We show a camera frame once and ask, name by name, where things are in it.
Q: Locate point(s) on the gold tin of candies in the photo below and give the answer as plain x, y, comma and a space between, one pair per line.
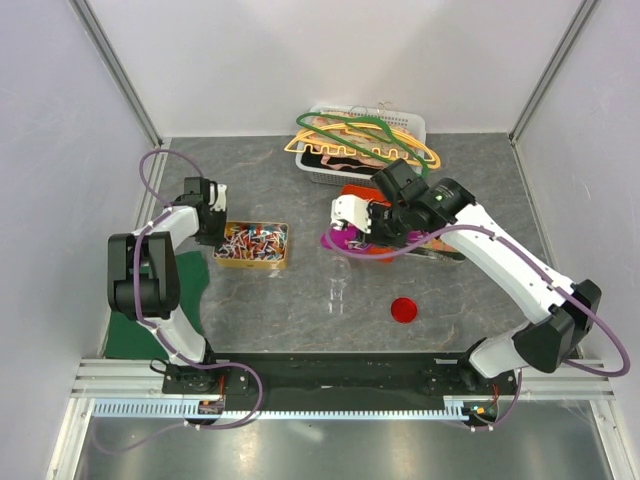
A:
254, 245

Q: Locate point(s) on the orange clothes hanger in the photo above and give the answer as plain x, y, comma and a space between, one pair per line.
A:
371, 146

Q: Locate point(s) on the orange tray of lollipops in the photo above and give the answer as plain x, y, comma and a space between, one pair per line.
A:
370, 194

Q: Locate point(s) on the black garment in basket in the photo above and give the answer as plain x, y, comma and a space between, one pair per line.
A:
338, 164

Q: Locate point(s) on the green clothes hanger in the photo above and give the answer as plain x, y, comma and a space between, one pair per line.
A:
370, 142

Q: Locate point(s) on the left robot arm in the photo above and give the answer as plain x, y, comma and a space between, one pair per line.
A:
144, 283

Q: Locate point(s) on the yellow clothes hanger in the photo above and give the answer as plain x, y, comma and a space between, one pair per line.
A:
385, 142

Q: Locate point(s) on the grey cable duct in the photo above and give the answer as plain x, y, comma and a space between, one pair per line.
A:
194, 409

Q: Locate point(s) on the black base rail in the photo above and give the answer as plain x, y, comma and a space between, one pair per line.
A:
240, 374

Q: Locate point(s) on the green cloth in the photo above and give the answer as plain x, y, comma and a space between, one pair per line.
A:
130, 341

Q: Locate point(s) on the floral pink cloth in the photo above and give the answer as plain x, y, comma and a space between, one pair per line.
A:
350, 145

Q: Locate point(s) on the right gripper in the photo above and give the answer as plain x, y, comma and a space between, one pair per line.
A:
398, 242

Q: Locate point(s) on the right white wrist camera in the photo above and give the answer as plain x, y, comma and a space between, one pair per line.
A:
350, 210

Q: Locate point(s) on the red jar lid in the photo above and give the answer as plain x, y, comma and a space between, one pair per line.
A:
404, 310

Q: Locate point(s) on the clear glass jar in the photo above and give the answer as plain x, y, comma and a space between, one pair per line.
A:
338, 273

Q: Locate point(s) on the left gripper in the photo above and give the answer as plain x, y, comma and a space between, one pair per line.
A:
216, 239

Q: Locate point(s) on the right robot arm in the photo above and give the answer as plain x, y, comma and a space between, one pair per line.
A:
555, 307

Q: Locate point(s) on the purple plastic scoop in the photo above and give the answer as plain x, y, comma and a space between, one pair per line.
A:
348, 239

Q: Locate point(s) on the gold tin of gummies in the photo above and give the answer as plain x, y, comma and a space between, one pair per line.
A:
436, 249

